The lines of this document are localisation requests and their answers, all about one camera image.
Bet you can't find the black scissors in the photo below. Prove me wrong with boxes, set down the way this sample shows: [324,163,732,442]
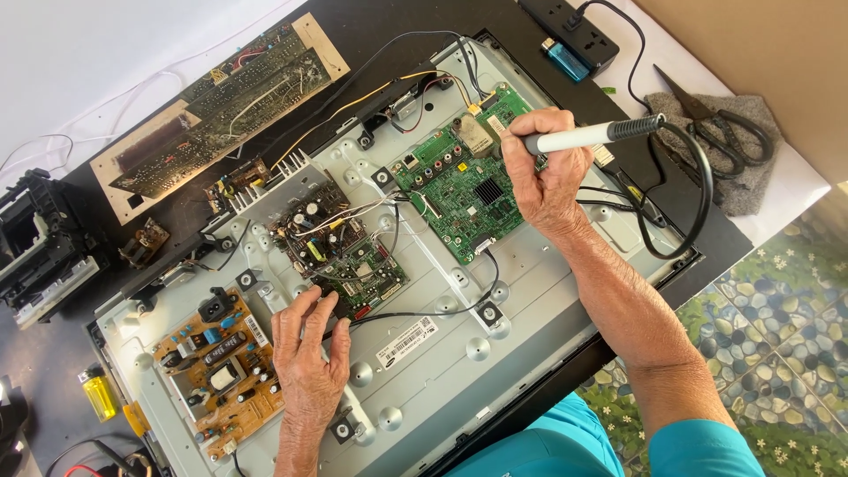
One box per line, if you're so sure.
[652,64,775,180]

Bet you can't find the red and black cables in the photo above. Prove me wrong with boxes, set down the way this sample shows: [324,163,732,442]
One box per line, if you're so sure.
[42,434,155,477]

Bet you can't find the dusty old circuit board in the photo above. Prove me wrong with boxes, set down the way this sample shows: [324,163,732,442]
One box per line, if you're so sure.
[89,12,351,227]

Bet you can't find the white soldering iron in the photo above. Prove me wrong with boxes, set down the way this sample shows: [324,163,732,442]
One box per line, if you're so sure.
[521,113,667,157]

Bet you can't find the black power strip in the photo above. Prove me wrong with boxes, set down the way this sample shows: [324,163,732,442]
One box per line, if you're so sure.
[516,0,621,78]

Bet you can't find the small brown transformer part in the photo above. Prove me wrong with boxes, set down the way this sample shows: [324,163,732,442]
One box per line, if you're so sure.
[118,216,172,271]

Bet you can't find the small board with coils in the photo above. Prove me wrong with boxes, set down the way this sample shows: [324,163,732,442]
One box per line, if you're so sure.
[203,156,273,215]

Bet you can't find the grey cloth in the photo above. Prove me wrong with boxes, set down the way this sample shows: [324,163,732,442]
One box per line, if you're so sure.
[644,91,784,218]

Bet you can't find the blue lighter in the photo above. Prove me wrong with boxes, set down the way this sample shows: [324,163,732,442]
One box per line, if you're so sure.
[540,37,591,83]

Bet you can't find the turquoise shirt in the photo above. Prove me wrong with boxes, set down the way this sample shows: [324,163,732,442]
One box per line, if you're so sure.
[443,391,751,477]

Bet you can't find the yellow wire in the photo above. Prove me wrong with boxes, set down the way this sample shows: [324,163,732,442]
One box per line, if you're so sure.
[269,69,479,171]

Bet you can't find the green main circuit board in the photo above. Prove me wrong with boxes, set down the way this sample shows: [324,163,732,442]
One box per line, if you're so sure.
[390,82,552,266]

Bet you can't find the person's left hand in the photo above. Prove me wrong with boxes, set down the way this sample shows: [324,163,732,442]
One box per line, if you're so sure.
[271,285,352,435]

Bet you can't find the brown power supply board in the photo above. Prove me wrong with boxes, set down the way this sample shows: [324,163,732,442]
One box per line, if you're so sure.
[150,286,286,463]

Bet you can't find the black plug with cable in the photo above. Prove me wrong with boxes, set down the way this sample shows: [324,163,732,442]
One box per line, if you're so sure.
[563,0,663,117]

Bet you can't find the yellow lighter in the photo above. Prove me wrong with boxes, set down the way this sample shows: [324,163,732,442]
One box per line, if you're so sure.
[77,367,121,424]

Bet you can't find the black soldering iron cable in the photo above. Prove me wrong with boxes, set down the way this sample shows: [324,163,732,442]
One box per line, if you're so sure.
[575,119,716,261]

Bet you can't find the thin black wire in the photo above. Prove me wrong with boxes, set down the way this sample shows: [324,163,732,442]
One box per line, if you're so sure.
[321,248,502,340]

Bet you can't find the brown cardboard sheet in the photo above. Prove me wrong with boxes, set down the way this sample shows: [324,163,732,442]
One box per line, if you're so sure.
[632,0,848,186]

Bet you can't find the circuit board with heat sink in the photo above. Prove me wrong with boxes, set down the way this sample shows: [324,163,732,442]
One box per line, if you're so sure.
[228,150,411,323]

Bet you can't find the silver television back panel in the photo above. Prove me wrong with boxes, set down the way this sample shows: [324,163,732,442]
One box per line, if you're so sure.
[86,30,703,477]

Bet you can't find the black disc drive mechanism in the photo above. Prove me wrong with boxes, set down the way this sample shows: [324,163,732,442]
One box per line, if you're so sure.
[0,167,111,331]

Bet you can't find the person's right hand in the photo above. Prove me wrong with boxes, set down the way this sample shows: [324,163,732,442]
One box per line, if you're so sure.
[500,106,595,241]

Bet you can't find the thin white wires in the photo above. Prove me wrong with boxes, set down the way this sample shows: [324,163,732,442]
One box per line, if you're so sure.
[0,65,188,174]

